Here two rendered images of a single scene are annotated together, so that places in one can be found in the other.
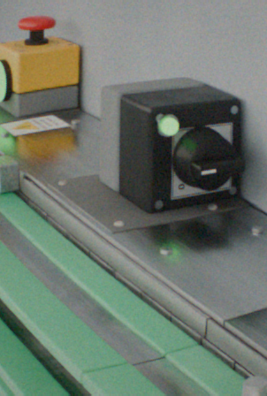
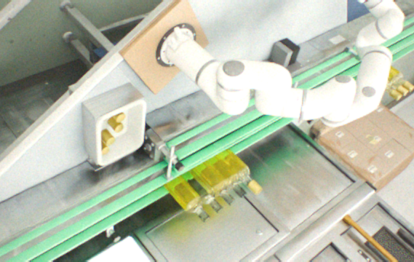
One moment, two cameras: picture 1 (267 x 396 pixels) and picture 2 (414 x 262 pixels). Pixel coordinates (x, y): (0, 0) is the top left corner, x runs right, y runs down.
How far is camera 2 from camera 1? 224 cm
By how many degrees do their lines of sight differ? 87
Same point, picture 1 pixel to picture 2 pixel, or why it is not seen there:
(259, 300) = (319, 52)
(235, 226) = not seen: hidden behind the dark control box
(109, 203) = (292, 67)
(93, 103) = not seen: hidden behind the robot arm
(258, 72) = (289, 30)
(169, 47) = (268, 41)
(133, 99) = (295, 49)
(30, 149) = not seen: hidden behind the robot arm
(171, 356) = (330, 63)
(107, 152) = (287, 62)
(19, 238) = (300, 81)
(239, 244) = (301, 53)
